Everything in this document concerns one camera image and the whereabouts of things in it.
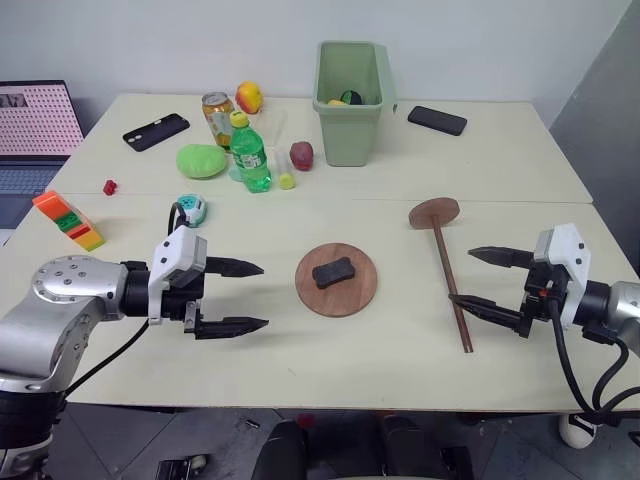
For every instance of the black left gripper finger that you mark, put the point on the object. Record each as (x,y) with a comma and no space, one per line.
(232,268)
(227,327)

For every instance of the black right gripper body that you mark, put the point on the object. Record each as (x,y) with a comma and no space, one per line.
(539,302)

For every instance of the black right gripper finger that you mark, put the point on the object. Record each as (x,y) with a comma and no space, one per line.
(492,312)
(502,256)

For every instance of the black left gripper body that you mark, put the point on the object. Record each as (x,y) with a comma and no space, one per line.
(192,295)

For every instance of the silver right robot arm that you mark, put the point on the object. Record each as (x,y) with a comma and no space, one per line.
(622,305)

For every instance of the wooden plunger-like stick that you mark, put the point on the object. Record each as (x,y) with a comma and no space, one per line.
(434,212)

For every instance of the teal white small gadget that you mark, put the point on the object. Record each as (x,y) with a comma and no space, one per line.
(192,207)

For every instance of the black sponge block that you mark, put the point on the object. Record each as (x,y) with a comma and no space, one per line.
(333,272)

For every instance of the clear tube with yellow cap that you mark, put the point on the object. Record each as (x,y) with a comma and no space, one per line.
(285,172)

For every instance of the green round plush cushion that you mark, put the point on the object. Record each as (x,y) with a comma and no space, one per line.
(200,161)

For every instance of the green soda bottle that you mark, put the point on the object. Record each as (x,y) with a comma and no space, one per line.
(249,155)

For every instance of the white shoe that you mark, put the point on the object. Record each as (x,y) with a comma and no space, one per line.
(575,430)

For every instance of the dark red toy fruit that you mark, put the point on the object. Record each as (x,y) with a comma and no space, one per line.
(302,155)

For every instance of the dark rounded shape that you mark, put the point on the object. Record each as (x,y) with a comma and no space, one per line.
(280,450)

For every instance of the small red toy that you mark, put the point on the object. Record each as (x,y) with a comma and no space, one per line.
(109,187)

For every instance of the orange green wedge toy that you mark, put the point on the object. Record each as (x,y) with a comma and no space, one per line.
(70,222)

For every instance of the black smartphone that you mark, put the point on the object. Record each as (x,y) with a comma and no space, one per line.
(437,120)

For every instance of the orange drink can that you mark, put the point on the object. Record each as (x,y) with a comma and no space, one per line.
(216,117)

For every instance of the yellow red toy fruit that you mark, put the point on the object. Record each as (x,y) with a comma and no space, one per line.
(248,97)

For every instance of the green plastic bin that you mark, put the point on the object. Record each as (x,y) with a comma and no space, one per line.
(346,135)

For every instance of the yellow toy in bin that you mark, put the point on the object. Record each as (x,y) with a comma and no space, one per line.
(336,102)

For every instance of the black green toy in bin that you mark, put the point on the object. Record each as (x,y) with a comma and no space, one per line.
(352,97)

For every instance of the open laptop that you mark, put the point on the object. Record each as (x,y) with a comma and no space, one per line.
(30,125)

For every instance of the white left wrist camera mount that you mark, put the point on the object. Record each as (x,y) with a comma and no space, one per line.
(175,252)

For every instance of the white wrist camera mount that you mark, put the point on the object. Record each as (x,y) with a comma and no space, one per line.
(175,252)
(562,250)

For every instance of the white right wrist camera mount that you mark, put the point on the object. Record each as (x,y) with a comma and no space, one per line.
(562,250)

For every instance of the round wooden base plate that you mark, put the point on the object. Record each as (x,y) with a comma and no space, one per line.
(345,300)

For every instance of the black phone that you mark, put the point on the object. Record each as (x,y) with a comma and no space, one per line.
(156,132)

